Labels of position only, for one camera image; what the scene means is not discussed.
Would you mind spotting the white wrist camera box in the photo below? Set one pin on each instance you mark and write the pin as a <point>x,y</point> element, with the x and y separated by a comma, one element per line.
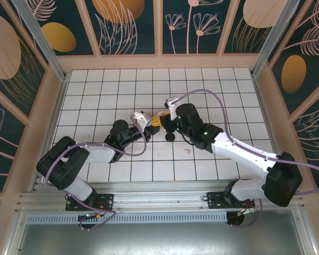
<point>171,102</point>
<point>139,117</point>

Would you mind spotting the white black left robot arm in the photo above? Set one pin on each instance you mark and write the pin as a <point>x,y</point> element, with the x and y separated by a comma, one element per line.
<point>98,152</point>

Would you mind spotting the panel with leaf outlines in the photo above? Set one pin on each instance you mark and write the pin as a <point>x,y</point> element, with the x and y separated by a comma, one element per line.
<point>122,26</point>

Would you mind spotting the panel small gold ellipse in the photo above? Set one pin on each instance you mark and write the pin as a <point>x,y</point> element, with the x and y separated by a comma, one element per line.
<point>77,26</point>

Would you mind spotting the aluminium front frame rail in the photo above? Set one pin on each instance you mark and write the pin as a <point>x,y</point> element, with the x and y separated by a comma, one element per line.
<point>159,197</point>

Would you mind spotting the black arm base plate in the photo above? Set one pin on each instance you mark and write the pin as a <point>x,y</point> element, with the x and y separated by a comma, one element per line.
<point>215,200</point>
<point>106,202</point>

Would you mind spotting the panel with feather outlines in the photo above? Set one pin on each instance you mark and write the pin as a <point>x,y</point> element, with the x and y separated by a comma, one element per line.
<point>316,138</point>

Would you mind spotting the panel gold ellipse feather outline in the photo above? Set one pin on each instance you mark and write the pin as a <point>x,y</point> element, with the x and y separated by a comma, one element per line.
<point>308,66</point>

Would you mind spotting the panel with single flower outline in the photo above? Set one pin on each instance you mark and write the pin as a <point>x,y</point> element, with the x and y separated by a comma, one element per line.
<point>2,146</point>

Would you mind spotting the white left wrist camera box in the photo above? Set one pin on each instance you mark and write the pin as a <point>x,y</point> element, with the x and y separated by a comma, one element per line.
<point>139,117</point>

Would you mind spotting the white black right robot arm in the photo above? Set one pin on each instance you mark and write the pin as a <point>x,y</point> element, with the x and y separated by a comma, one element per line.
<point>242,151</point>

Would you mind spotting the panel cream disc gold rays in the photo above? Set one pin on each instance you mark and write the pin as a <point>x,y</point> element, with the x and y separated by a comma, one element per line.
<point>252,26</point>
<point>16,66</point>

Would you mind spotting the panel with several flower outlines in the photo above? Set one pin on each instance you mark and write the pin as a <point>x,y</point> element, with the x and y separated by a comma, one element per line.
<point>194,26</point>

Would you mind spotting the grey metal sheet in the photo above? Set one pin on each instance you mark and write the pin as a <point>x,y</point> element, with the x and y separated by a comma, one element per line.
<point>159,239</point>

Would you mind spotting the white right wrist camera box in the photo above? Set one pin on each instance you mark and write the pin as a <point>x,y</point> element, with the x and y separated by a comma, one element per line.
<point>171,102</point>

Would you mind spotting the aluminium corner post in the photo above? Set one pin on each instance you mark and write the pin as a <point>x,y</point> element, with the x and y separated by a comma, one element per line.
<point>42,42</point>
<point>268,42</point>

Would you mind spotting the black earbud charging case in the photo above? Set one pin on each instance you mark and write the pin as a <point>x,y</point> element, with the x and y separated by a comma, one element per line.
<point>170,137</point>

